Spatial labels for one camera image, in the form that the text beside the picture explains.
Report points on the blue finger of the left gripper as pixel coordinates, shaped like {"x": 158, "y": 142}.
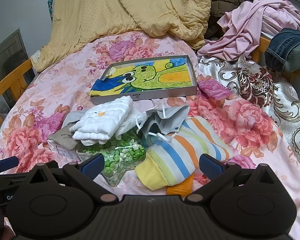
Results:
{"x": 8, "y": 163}

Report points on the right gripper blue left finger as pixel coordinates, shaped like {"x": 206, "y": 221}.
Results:
{"x": 93, "y": 166}

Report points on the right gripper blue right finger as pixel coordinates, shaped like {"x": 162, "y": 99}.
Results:
{"x": 211, "y": 167}

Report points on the striped colourful sock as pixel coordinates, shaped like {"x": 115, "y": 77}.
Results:
{"x": 173, "y": 158}

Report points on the white cloth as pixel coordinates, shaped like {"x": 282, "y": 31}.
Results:
{"x": 111, "y": 119}

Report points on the grey brown cloth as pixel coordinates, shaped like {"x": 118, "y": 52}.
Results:
{"x": 63, "y": 137}

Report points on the green star-filled bag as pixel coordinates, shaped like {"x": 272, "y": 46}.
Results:
{"x": 120, "y": 155}

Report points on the pink floral bed sheet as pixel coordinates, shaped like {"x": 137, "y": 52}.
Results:
{"x": 64, "y": 87}

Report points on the grey shallow tray box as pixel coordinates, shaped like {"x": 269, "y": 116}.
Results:
{"x": 153, "y": 94}

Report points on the blue jeans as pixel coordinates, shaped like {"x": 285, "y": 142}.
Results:
{"x": 283, "y": 52}

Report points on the yellow dotted blanket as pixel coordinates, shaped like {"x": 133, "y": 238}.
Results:
{"x": 78, "y": 22}

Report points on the pink garment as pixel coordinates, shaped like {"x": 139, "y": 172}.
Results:
{"x": 243, "y": 27}

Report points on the wooden bed rail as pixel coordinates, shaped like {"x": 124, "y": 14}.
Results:
{"x": 15, "y": 81}
{"x": 257, "y": 54}

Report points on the wooden right bed rail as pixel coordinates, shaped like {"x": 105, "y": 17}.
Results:
{"x": 257, "y": 54}

